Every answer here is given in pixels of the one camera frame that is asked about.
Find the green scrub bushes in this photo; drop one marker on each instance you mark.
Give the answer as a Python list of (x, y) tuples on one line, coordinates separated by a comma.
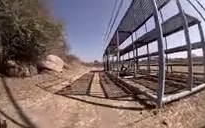
[(20, 33)]

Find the brown dirt ground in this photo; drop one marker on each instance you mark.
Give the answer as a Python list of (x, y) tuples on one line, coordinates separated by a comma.
[(90, 113)]

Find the large pale boulder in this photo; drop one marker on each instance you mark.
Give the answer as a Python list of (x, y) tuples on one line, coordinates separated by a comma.
[(52, 62)]

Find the grey metal frame structure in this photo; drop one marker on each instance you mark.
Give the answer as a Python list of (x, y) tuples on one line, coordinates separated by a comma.
[(160, 63)]

